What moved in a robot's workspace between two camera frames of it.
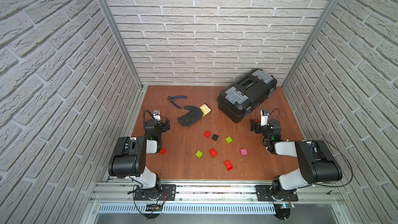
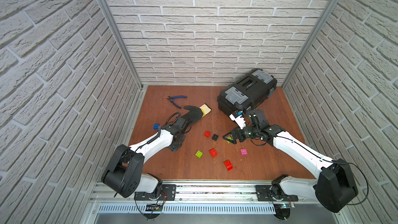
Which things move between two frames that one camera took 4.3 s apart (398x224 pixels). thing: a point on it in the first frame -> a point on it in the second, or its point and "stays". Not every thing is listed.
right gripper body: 259,129 -> 247,133
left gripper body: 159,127 -> 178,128
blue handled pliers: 171,99 stays
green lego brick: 228,140 stays
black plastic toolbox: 234,100 stays
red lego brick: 213,153 stays
